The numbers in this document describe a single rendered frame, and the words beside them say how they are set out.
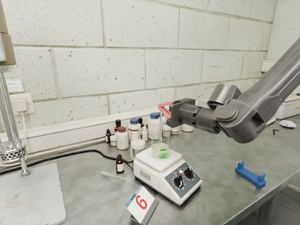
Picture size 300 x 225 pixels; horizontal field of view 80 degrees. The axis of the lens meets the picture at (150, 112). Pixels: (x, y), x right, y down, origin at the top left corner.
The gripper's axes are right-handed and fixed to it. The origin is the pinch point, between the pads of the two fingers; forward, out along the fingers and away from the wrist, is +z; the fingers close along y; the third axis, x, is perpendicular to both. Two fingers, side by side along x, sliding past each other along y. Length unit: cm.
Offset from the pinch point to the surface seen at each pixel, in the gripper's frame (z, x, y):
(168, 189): -9.8, 21.6, 6.6
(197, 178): -12.5, 22.5, -4.6
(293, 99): -17, 12, -108
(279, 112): -12, 21, -101
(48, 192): 16.4, 24.8, 32.2
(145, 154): 3.4, 17.1, 3.9
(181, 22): 34, -34, -51
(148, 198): -6.6, 24.4, 11.3
